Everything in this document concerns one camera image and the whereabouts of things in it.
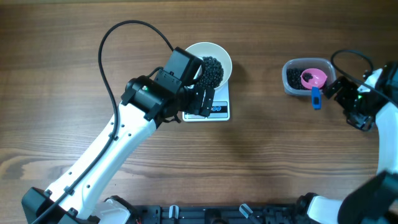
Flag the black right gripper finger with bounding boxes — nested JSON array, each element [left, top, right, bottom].
[[323, 79, 341, 99], [337, 77, 358, 99]]

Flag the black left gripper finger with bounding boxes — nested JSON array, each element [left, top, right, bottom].
[[199, 87, 209, 117], [206, 88, 215, 115]]

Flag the white kitchen scale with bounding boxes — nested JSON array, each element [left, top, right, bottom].
[[182, 82, 230, 122]]

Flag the pink scoop with blue handle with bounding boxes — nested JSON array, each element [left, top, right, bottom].
[[300, 68, 327, 110]]

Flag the white bowl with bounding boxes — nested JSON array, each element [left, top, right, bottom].
[[186, 42, 233, 91]]

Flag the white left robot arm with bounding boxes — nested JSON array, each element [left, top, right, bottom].
[[22, 47, 214, 223]]

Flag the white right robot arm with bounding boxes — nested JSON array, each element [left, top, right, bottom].
[[297, 61, 397, 223]]

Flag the black beans in bowl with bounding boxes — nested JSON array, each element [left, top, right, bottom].
[[197, 56, 224, 89]]

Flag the black beans in scoop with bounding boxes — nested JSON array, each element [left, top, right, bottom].
[[302, 73, 313, 82]]

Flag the clear plastic bean container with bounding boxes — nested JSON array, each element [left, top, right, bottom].
[[282, 58, 336, 96]]

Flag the black beans in container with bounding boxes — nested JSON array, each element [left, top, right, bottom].
[[286, 68, 305, 90]]

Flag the black right camera cable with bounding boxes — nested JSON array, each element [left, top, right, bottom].
[[330, 49, 398, 108]]

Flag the black camera cable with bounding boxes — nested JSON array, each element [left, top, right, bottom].
[[330, 49, 398, 108], [29, 19, 175, 224]]

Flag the black left camera cable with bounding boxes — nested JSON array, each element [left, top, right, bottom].
[[29, 19, 175, 224]]

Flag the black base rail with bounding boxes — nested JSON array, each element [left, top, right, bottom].
[[99, 195, 305, 224]]

